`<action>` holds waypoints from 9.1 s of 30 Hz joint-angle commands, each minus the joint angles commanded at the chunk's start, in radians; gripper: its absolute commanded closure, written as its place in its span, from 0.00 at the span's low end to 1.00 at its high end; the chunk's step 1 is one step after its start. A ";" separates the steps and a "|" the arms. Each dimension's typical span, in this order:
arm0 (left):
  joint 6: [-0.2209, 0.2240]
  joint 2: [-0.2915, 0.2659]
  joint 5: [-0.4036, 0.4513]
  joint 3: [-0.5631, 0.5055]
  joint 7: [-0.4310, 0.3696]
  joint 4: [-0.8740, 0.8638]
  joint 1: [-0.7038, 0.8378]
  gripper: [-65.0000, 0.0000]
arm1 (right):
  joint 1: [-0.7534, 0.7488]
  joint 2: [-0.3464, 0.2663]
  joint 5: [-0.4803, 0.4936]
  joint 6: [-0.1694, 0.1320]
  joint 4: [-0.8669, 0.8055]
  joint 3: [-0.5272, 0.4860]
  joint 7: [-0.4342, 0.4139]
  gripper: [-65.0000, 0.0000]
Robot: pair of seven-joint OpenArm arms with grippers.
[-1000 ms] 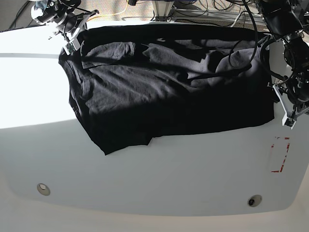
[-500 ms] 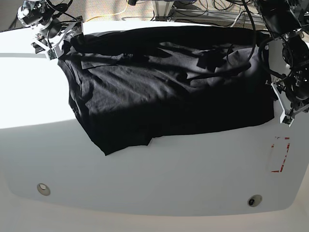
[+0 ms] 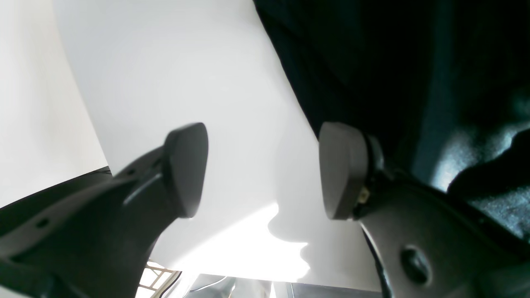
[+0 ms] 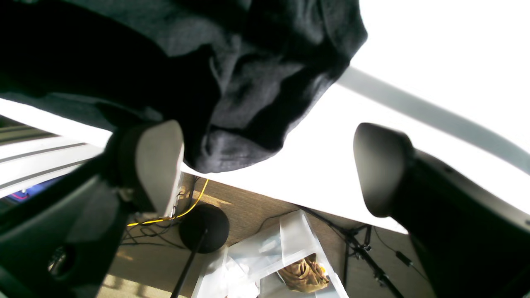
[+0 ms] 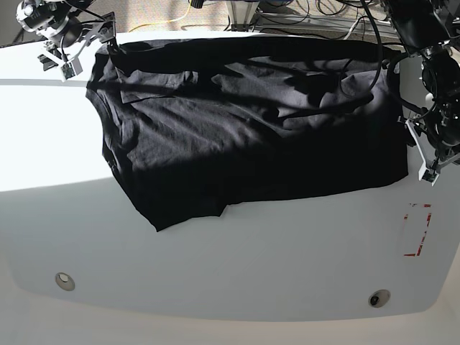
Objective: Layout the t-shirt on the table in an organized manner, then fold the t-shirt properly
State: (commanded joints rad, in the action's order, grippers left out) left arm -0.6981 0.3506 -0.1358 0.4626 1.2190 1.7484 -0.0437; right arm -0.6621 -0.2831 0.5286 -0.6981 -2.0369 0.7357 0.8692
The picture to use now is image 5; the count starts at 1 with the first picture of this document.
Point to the table grommet hole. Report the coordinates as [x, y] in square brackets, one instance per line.
[65, 281]
[379, 298]

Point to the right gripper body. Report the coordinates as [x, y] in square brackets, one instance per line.
[66, 40]

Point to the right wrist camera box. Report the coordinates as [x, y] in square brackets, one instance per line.
[70, 70]

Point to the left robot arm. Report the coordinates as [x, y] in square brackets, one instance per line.
[424, 29]

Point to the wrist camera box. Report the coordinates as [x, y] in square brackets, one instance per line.
[70, 70]
[427, 174]

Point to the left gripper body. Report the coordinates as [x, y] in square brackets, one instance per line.
[433, 156]

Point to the red tape rectangle marking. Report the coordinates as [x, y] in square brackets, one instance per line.
[415, 227]

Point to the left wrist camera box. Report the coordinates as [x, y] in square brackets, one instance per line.
[427, 174]

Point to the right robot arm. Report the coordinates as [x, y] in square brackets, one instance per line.
[37, 15]

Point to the right table grommet hole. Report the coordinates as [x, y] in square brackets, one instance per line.
[379, 298]

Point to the black printed t-shirt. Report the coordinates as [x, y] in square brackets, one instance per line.
[193, 126]

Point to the left table grommet hole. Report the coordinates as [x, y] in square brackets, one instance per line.
[65, 281]

